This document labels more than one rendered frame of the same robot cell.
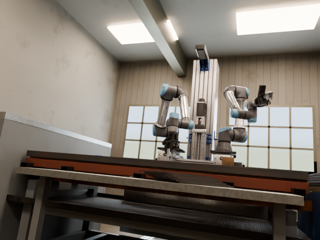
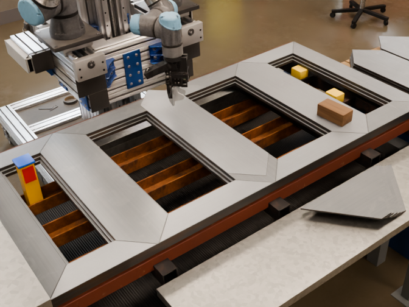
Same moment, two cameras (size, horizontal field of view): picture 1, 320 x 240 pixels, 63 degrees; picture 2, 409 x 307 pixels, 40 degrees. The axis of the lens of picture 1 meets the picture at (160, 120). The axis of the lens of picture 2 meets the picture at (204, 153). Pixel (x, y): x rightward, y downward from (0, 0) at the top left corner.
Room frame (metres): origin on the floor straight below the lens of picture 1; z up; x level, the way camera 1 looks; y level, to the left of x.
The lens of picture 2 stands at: (0.73, 1.33, 1.99)
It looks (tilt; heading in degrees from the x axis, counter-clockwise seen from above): 36 degrees down; 307
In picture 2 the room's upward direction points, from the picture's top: 3 degrees counter-clockwise
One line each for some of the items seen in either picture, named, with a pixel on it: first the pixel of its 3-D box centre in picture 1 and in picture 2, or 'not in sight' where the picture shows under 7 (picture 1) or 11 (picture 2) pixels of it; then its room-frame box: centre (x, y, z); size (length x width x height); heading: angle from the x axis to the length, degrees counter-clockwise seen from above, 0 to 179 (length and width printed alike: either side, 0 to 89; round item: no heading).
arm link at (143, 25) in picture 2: (173, 123); (148, 24); (2.03, -0.11, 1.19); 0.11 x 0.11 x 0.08; 10
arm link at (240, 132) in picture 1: (239, 114); not in sight; (2.38, -0.74, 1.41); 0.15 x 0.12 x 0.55; 96
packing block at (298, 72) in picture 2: not in sight; (299, 72); (1.73, -0.74, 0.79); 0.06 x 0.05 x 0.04; 161
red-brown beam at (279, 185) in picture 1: (144, 171); (265, 190); (1.44, 0.06, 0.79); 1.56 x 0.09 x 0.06; 71
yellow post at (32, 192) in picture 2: not in sight; (30, 185); (2.16, 0.46, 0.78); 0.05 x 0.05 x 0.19; 71
